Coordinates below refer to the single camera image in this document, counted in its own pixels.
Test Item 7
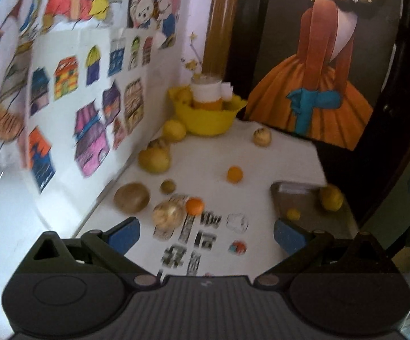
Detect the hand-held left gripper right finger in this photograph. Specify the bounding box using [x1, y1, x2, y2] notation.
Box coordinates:
[253, 219, 400, 289]

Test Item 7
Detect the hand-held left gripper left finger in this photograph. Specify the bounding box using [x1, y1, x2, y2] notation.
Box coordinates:
[21, 217, 161, 289]

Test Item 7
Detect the large yellow lemon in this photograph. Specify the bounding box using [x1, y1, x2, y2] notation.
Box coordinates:
[138, 147, 172, 175]

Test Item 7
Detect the grey metal tray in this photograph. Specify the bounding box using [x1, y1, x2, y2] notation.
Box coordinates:
[269, 181, 359, 241]

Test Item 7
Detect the round brown fruit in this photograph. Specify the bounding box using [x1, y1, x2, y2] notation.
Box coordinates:
[114, 182, 151, 214]

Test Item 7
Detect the golden striped melon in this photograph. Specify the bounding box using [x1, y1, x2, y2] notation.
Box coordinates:
[152, 200, 186, 228]

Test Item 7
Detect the orange round sticker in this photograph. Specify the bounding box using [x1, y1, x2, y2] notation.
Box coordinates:
[228, 241, 247, 256]

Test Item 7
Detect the white outline sticker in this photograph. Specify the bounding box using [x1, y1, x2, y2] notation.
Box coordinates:
[226, 213, 249, 233]

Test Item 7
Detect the yellow round fruit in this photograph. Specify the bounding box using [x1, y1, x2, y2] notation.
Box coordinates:
[319, 185, 344, 211]

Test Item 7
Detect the small orange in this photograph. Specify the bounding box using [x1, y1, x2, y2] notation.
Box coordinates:
[227, 166, 244, 184]
[185, 197, 205, 215]

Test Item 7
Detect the pale yellow lemon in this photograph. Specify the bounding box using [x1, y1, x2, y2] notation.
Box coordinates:
[163, 118, 187, 144]

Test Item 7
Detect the yellow plastic bowl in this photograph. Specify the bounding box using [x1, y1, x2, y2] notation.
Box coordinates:
[168, 85, 248, 137]

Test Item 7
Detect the small yellow pear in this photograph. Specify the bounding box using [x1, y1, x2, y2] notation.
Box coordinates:
[175, 88, 194, 107]

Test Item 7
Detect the white and orange cup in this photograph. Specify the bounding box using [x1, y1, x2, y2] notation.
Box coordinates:
[190, 81, 223, 111]

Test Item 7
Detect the glass jar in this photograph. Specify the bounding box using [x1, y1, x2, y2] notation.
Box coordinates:
[191, 73, 223, 83]

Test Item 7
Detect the yellow flower decoration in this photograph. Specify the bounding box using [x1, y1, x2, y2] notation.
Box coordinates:
[180, 32, 206, 78]

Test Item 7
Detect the white sheet of house drawings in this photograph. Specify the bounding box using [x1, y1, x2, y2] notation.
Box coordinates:
[24, 25, 188, 234]

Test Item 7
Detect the red and yellow drawing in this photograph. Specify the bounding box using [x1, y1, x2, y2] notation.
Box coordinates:
[42, 0, 124, 34]

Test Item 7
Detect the orange dress wall poster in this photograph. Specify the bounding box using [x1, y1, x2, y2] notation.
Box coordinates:
[226, 0, 404, 151]

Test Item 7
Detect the light wooden door frame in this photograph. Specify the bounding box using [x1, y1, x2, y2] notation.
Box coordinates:
[203, 0, 242, 78]

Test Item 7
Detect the pink cartoon wall poster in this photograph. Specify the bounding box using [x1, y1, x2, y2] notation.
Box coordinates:
[127, 0, 185, 49]

